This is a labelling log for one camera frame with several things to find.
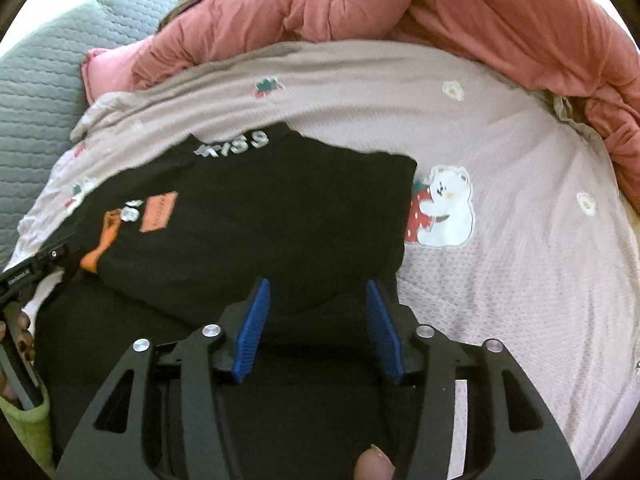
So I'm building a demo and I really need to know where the bear printed blanket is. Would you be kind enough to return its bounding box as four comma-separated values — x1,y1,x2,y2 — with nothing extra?
10,40,640,480

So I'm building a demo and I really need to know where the pink pillow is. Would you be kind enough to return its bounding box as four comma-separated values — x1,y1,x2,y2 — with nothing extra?
81,47,151,106

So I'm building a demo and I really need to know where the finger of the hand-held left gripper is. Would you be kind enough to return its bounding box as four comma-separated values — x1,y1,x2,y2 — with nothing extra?
36,241,85,270

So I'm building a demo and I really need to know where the person's left hand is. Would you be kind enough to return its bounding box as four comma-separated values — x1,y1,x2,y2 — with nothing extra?
0,310,37,402

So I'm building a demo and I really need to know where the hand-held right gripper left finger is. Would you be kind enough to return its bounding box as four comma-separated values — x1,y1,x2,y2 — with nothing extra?
55,276,272,480

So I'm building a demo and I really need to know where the person's left forearm green sleeve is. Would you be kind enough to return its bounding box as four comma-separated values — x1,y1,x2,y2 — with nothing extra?
0,384,57,479

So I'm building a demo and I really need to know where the person's right hand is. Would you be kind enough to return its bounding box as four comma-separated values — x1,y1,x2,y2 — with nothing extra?
353,444,397,480

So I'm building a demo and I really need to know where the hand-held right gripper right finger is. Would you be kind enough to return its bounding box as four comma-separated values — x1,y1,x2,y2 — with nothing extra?
365,280,584,480

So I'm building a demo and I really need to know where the black printed t-shirt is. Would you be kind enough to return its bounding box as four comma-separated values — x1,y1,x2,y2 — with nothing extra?
32,122,423,480

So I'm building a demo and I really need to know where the pink quilt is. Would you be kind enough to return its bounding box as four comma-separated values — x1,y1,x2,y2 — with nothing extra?
130,0,640,211

